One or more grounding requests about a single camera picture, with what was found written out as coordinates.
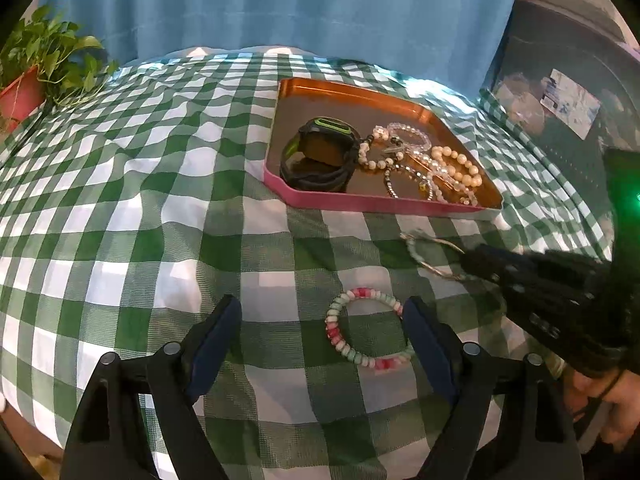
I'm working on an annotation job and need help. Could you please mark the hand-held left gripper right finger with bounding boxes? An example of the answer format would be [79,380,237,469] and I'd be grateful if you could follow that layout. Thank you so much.
[402,296,586,480]

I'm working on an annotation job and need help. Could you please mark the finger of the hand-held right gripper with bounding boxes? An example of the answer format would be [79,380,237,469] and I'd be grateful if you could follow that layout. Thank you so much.
[459,261,509,294]
[462,245,532,274]

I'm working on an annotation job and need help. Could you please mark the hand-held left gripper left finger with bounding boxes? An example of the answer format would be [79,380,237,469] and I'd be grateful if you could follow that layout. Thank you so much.
[60,294,244,480]

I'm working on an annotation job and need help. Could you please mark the silver bangle with teal beads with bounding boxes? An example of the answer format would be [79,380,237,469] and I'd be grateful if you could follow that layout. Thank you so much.
[400,229,469,281]

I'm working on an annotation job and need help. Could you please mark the large cream bead bracelet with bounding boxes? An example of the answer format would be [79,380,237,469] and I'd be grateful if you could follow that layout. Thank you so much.
[431,144,486,189]

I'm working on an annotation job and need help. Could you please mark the pink and green beaded bracelet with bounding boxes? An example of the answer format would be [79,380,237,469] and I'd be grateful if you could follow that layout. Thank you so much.
[325,287,416,372]

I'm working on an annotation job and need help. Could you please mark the dark small bead bracelet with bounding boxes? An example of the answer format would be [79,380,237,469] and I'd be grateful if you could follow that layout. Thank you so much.
[382,164,436,202]

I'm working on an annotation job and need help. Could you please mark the clear crystal bead bracelet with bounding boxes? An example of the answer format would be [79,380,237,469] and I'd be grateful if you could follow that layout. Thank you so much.
[387,120,434,152]

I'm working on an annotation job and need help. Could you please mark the black and white bead bracelet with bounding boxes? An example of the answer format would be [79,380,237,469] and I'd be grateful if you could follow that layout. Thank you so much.
[357,127,402,171]

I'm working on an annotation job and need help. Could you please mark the pink metal tray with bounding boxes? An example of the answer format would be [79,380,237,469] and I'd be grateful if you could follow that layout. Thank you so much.
[263,78,503,218]

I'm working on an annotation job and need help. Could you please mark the person's right hand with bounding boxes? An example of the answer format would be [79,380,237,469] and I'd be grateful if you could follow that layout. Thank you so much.
[564,359,640,447]

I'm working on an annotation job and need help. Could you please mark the dark grey storage bin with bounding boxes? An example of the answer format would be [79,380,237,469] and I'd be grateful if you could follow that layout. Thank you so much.
[481,0,640,262]

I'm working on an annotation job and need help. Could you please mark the green checked tablecloth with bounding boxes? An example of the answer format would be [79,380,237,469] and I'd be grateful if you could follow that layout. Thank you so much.
[0,45,617,480]

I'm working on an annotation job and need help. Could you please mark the printed paper label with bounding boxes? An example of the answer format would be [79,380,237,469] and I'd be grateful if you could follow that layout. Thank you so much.
[540,68,602,139]

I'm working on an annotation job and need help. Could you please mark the black wristwatch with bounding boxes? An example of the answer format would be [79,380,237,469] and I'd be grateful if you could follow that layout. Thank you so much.
[279,116,361,193]

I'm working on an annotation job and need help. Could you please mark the blue curtain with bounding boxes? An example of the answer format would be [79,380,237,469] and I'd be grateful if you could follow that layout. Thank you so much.
[37,0,524,99]

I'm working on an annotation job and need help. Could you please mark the potted green plant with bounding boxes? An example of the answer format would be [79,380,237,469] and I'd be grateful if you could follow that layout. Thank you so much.
[0,5,121,134]

